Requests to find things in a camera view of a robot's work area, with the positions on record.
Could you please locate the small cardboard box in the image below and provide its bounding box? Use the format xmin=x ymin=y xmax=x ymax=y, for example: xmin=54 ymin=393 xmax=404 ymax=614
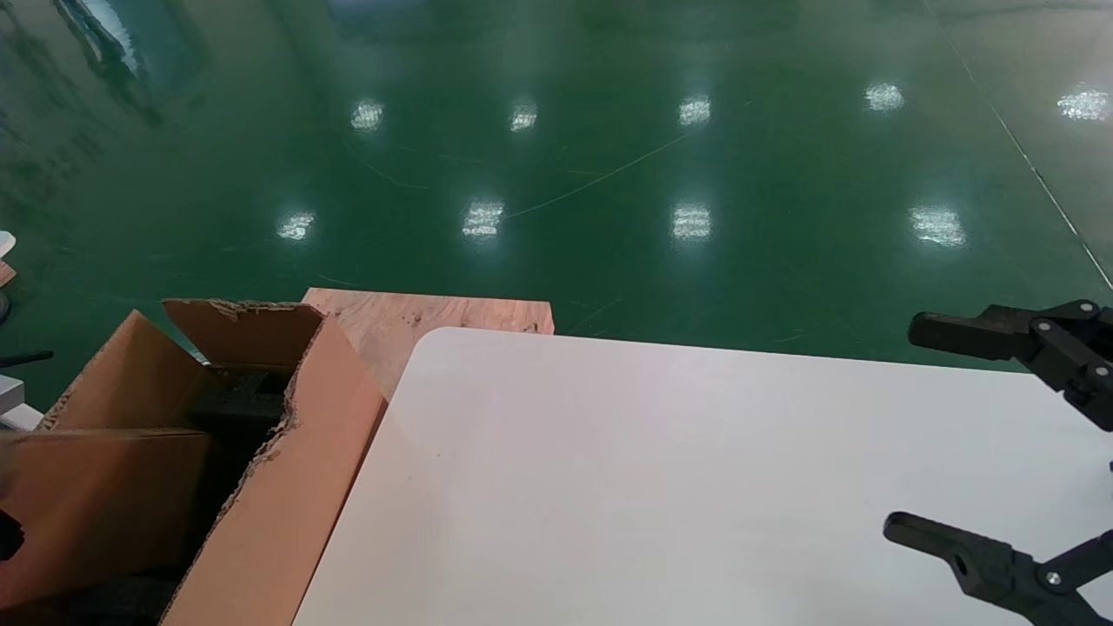
xmin=0 ymin=429 xmax=217 ymax=611

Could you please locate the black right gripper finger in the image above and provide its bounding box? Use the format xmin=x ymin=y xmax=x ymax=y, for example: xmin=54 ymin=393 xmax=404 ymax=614
xmin=907 ymin=301 xmax=1113 ymax=433
xmin=883 ymin=513 xmax=1113 ymax=626

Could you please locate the wooden pallet board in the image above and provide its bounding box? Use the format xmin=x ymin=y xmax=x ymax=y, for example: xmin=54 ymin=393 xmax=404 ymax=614
xmin=301 ymin=288 xmax=556 ymax=398

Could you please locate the large open cardboard box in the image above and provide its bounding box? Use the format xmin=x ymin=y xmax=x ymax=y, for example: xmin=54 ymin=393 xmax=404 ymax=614
xmin=0 ymin=297 xmax=389 ymax=626

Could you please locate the black foam block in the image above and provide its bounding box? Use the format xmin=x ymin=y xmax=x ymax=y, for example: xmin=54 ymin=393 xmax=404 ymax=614
xmin=193 ymin=367 xmax=290 ymax=429

